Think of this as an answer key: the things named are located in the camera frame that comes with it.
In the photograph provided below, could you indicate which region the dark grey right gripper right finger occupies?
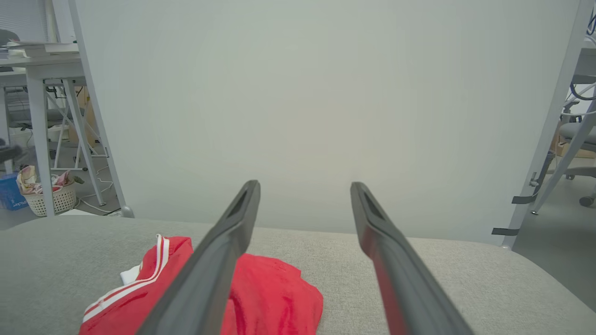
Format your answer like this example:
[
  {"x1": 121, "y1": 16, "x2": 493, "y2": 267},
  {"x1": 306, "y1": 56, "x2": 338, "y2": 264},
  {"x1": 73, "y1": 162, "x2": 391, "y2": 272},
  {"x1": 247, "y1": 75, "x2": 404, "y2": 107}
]
[{"x1": 350, "y1": 181, "x2": 474, "y2": 335}]

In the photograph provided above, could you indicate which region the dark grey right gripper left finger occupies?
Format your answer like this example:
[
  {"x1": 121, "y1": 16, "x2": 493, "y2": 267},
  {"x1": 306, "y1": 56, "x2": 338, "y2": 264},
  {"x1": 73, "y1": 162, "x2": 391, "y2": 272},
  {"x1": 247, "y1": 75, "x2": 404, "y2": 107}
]
[{"x1": 137, "y1": 180, "x2": 261, "y2": 335}]

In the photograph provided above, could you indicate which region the red white-trimmed sleeveless jersey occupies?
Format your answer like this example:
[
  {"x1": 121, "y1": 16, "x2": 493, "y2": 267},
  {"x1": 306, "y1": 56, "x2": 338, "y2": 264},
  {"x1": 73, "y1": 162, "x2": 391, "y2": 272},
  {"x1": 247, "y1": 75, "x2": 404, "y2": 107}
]
[{"x1": 79, "y1": 234, "x2": 324, "y2": 335}]

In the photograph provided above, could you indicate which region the white plastic laundry basket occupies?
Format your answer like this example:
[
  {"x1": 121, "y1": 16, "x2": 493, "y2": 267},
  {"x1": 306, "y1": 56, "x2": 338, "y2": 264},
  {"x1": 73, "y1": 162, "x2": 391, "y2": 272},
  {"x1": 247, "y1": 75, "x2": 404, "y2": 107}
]
[{"x1": 21, "y1": 181, "x2": 78, "y2": 218}]

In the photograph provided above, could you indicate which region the white slanted-leg desk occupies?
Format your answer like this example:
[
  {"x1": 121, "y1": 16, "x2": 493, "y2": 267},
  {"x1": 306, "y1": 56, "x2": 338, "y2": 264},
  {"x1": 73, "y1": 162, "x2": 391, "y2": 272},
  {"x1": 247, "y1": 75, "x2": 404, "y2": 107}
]
[{"x1": 531, "y1": 37, "x2": 596, "y2": 215}]

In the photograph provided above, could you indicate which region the brown cardboard box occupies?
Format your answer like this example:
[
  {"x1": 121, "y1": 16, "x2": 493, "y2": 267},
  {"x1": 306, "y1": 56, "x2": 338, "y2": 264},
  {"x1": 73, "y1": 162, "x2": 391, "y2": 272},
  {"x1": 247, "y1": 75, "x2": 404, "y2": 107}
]
[{"x1": 68, "y1": 86, "x2": 99, "y2": 146}]

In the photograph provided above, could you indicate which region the colourful clothes pile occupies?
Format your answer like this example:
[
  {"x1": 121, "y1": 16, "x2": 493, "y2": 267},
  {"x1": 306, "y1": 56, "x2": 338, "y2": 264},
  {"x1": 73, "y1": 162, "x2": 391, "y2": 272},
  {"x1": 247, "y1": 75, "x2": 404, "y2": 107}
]
[{"x1": 17, "y1": 165, "x2": 85, "y2": 195}]

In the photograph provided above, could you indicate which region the white partition panel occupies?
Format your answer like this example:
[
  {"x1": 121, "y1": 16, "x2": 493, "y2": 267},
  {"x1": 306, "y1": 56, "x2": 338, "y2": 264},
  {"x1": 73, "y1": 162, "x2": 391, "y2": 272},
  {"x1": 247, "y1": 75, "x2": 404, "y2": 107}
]
[{"x1": 68, "y1": 0, "x2": 596, "y2": 248}]

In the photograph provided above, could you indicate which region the blue box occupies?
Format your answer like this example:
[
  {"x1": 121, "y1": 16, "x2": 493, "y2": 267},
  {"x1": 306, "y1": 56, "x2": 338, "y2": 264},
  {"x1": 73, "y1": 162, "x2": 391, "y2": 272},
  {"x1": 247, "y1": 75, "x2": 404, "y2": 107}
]
[{"x1": 0, "y1": 173, "x2": 28, "y2": 211}]

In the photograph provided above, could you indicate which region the grey wheeled office chair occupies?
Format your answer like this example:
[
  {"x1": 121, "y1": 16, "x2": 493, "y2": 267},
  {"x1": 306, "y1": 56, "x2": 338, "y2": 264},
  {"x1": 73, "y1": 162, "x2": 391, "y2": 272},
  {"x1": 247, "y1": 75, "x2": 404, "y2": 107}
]
[{"x1": 558, "y1": 74, "x2": 596, "y2": 208}]

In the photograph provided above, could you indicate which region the white floor cable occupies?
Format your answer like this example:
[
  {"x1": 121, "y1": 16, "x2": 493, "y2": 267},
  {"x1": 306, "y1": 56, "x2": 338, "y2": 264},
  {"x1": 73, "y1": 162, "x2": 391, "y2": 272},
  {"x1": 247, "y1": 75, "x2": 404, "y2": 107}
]
[{"x1": 76, "y1": 165, "x2": 122, "y2": 216}]

